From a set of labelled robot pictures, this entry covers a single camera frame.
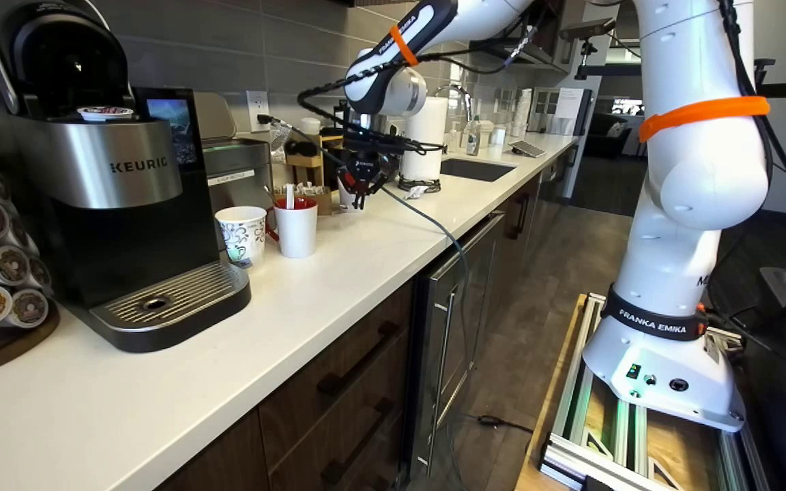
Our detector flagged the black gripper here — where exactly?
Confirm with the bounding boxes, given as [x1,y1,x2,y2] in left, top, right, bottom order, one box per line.
[336,125,399,205]

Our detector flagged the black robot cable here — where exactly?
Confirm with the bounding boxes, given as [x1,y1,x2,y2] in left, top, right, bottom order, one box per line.
[697,0,786,317]

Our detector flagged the patterned paper cup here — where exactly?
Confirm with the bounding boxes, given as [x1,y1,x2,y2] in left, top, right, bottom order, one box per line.
[212,205,270,268]

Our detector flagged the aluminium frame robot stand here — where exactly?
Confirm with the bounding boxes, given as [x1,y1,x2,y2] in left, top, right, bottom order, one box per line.
[512,288,772,491]

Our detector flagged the white wall outlet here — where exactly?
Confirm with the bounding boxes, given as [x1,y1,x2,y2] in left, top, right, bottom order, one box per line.
[244,87,272,130]

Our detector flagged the short orange arm strap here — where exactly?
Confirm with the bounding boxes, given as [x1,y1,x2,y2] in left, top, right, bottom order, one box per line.
[384,21,421,67]

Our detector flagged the black floor cable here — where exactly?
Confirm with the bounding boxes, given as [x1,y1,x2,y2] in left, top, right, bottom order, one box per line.
[474,412,537,436]

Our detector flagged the wide orange arm strap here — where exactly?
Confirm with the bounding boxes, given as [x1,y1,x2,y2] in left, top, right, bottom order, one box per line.
[637,92,772,145]

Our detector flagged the thin blue cable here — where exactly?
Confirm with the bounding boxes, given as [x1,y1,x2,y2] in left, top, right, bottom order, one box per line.
[253,112,465,253]

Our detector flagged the black silver Keurig coffee machine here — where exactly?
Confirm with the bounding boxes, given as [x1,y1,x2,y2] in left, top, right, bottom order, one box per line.
[0,0,253,355]

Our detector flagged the wooden base cabinet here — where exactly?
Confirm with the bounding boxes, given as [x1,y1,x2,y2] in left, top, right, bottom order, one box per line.
[159,171,588,491]

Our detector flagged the dark countertop sink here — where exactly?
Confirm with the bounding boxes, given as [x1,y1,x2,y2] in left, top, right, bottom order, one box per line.
[439,156,518,186]

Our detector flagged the white mug red inside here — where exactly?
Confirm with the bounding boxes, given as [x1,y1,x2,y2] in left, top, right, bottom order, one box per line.
[270,193,323,262]

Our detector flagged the stainless steel dishwasher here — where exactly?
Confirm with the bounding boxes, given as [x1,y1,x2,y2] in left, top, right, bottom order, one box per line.
[410,213,510,485]

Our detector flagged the wooden countertop organizer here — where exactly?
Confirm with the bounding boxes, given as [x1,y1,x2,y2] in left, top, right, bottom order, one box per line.
[282,129,346,187]

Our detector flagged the K-cup carousel rack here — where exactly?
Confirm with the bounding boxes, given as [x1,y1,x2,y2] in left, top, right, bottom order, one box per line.
[0,85,62,385]

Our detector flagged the black cart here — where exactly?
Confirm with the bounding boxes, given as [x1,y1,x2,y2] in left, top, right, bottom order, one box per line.
[736,213,786,491]

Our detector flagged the white red-rimmed pod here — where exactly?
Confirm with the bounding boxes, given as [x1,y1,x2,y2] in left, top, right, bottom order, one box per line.
[77,103,136,125]

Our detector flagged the clear glass bottle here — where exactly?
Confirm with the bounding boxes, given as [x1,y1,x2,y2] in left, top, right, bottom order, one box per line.
[462,92,485,159]

